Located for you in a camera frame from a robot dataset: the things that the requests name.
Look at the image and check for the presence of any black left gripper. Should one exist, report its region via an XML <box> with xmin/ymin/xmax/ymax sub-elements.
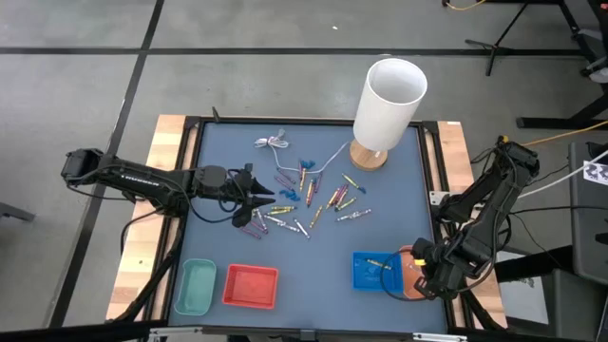
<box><xmin>192</xmin><ymin>163</ymin><xmax>276</xmax><ymax>229</ymax></box>

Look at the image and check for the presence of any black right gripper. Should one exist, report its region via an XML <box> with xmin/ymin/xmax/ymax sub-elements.
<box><xmin>410</xmin><ymin>236</ymin><xmax>469</xmax><ymax>301</ymax></box>

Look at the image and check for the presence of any orange plastic bin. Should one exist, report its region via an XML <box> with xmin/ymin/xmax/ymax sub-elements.
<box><xmin>397</xmin><ymin>244</ymin><xmax>441</xmax><ymax>301</ymax></box>

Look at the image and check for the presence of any blue plastic bin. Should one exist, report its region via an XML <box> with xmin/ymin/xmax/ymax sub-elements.
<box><xmin>351</xmin><ymin>251</ymin><xmax>405</xmax><ymax>293</ymax></box>

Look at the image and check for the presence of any red plastic bin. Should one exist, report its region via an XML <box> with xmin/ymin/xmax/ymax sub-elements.
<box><xmin>221</xmin><ymin>263</ymin><xmax>280</xmax><ymax>311</ymax></box>

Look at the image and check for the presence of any blue grey table mat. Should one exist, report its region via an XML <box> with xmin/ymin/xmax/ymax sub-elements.
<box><xmin>168</xmin><ymin>121</ymin><xmax>450</xmax><ymax>333</ymax></box>

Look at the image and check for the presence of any teal plastic bin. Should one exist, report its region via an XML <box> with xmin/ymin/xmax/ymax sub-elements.
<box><xmin>174</xmin><ymin>257</ymin><xmax>218</xmax><ymax>317</ymax></box>

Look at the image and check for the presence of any grey cart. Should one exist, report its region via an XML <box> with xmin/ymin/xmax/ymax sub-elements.
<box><xmin>568</xmin><ymin>141</ymin><xmax>608</xmax><ymax>286</ymax></box>

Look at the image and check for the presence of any white lamp with wooden base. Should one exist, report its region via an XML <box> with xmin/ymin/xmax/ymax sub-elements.
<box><xmin>350</xmin><ymin>57</ymin><xmax>428</xmax><ymax>173</ymax></box>

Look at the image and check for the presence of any black stand base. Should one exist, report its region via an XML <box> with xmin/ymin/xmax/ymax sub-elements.
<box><xmin>516</xmin><ymin>89</ymin><xmax>608</xmax><ymax>130</ymax></box>

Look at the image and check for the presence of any black white marker tag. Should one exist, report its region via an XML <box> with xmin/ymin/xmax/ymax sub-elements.
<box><xmin>582</xmin><ymin>160</ymin><xmax>608</xmax><ymax>186</ymax></box>

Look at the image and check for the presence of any black tripod stand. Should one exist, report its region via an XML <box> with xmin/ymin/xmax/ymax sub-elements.
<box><xmin>464</xmin><ymin>0</ymin><xmax>593</xmax><ymax>77</ymax></box>

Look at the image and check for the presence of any grey floor object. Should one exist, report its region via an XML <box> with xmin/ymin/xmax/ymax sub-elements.
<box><xmin>0</xmin><ymin>201</ymin><xmax>37</xmax><ymax>223</ymax></box>

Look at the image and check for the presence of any person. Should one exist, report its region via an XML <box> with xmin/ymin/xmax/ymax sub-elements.
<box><xmin>579</xmin><ymin>0</ymin><xmax>608</xmax><ymax>86</ymax></box>

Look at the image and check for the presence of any black cable sleeve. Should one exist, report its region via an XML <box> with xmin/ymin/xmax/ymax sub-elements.
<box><xmin>455</xmin><ymin>284</ymin><xmax>507</xmax><ymax>333</ymax></box>
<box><xmin>113</xmin><ymin>227</ymin><xmax>184</xmax><ymax>324</ymax></box>

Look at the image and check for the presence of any white lamp power cable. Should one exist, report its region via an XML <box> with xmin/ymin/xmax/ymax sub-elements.
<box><xmin>254</xmin><ymin>128</ymin><xmax>352</xmax><ymax>175</ymax></box>

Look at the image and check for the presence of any black table frame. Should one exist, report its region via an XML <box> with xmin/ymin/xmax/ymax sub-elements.
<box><xmin>144</xmin><ymin>115</ymin><xmax>474</xmax><ymax>336</ymax></box>

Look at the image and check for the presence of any metal camera mount bar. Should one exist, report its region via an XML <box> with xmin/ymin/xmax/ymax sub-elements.
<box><xmin>142</xmin><ymin>324</ymin><xmax>471</xmax><ymax>342</ymax></box>

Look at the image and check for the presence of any thick white cable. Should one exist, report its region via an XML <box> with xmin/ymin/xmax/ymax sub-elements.
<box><xmin>520</xmin><ymin>150</ymin><xmax>608</xmax><ymax>197</ymax></box>

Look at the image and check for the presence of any yellow extension cord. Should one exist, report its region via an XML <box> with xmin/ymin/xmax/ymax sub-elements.
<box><xmin>520</xmin><ymin>120</ymin><xmax>608</xmax><ymax>147</ymax></box>

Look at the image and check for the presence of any thin yellow cable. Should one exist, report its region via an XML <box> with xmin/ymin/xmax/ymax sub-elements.
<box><xmin>444</xmin><ymin>0</ymin><xmax>488</xmax><ymax>11</ymax></box>

